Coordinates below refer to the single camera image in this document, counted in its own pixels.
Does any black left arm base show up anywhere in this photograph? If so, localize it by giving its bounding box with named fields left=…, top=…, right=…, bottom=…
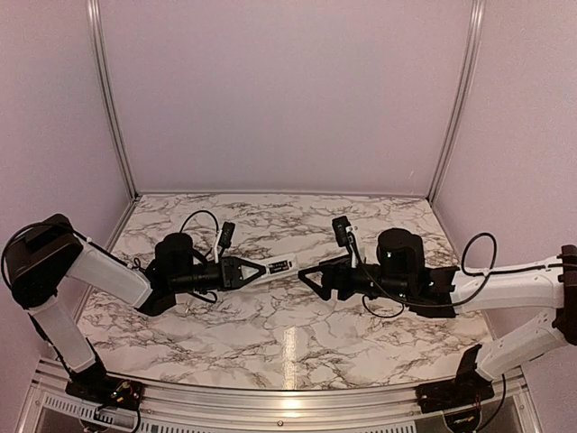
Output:
left=65, top=374, right=143, bottom=411

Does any aluminium left corner post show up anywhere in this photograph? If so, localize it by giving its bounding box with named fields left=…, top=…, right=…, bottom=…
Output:
left=87, top=0, right=139, bottom=201

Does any aluminium corner post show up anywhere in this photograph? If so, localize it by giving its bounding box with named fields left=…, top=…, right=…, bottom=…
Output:
left=426, top=0, right=486, bottom=207
left=87, top=0, right=139, bottom=201

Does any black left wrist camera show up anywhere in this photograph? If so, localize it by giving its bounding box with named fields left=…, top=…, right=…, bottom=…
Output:
left=218, top=221, right=235, bottom=248

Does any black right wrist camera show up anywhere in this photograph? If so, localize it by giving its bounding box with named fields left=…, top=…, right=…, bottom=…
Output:
left=332, top=216, right=352, bottom=247

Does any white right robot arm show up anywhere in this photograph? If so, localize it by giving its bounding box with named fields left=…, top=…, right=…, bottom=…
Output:
left=298, top=227, right=576, bottom=404

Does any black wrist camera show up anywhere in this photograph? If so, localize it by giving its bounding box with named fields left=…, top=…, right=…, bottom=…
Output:
left=332, top=216, right=352, bottom=247
left=218, top=221, right=235, bottom=248

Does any black left camera cable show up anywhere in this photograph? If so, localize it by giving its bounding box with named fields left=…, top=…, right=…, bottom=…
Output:
left=180, top=210, right=222, bottom=263

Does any aluminium right corner post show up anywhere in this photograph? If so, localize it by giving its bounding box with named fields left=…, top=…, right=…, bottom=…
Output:
left=426, top=0, right=486, bottom=207

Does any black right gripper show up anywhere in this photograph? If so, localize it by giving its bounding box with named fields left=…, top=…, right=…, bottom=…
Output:
left=298, top=253, right=412, bottom=302

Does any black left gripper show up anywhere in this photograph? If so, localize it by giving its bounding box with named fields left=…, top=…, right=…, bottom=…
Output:
left=170, top=255, right=266, bottom=294

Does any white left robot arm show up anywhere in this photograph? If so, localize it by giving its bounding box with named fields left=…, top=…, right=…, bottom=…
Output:
left=1, top=214, right=267, bottom=401

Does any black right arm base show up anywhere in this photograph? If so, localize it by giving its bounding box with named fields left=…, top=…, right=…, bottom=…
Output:
left=416, top=345, right=495, bottom=413

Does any aluminium front frame rail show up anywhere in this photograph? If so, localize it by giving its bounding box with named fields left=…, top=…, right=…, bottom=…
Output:
left=26, top=355, right=531, bottom=433

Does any white remote control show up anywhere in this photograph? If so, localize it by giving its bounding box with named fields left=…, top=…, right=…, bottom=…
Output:
left=251, top=253, right=299, bottom=284

